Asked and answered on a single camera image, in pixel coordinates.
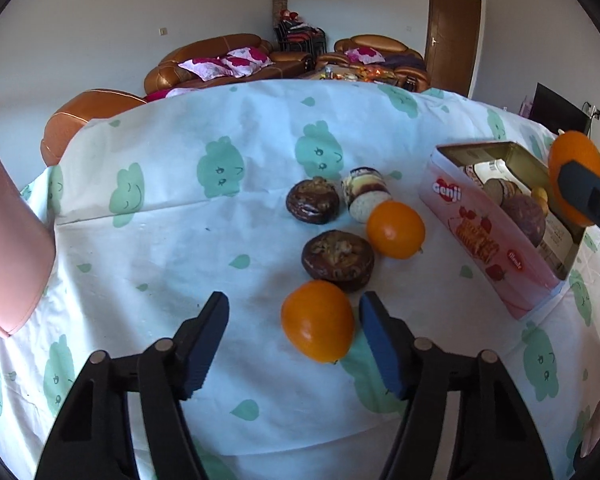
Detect pink pillow on armchair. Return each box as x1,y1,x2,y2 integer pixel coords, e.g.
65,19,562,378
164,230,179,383
344,47,386,65

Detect orange fruit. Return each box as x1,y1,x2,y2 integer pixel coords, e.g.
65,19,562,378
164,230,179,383
366,200,426,260
280,280,355,363

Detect wooden coffee table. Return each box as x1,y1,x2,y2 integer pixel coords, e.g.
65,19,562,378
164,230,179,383
301,64,401,87

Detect dark mangosteen front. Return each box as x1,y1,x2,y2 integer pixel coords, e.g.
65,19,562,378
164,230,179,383
301,230,375,292

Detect pink plastic pitcher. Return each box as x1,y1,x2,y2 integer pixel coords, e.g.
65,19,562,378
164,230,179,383
0,159,56,337

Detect black television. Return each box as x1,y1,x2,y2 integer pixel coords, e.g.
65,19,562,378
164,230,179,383
529,82,591,136

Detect dark mangosteen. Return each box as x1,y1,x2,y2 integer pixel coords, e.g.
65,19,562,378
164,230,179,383
286,177,340,224
301,230,375,292

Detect orange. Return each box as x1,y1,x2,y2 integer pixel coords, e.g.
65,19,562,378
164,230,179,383
547,129,600,229

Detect pink floral pillow left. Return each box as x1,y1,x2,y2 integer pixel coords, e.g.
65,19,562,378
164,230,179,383
178,58,234,82

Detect cut purple fruit in tin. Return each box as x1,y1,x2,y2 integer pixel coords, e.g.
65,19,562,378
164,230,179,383
482,178,521,206

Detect yellow-green kiwi fruit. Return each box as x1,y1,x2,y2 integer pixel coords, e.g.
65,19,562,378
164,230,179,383
531,186,550,216

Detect pink floral pillow right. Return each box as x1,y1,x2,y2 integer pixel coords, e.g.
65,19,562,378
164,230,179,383
220,47,274,78

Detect pink floral pillow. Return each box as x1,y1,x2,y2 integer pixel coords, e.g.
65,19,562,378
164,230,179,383
178,58,234,82
220,47,274,78

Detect striped purple cut fruit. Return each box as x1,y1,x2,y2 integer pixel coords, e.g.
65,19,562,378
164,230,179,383
341,167,392,223

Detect purple round fruit in tin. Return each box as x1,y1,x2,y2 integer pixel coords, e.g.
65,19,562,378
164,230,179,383
501,194,546,247

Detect brown wooden door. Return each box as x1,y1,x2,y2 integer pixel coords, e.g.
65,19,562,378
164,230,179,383
425,0,482,96

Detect stacked dark chairs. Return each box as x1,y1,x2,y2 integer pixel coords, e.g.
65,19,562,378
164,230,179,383
274,9,327,58

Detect brown leather armchair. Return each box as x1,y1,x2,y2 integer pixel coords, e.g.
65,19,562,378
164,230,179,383
40,89,146,167
316,34,431,92

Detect dark mangosteen back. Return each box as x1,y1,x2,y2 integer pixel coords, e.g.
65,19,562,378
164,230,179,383
286,177,340,224

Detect brown leather armchair near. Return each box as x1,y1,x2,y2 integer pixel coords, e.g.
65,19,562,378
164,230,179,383
40,89,146,167

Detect brown leather armchair far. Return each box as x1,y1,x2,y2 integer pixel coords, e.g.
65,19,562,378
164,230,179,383
316,34,431,92

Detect long brown leather sofa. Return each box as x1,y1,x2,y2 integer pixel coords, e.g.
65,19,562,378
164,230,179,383
144,34,313,94

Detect pink biscuit tin box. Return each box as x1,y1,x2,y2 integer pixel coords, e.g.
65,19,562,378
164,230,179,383
419,141,585,318

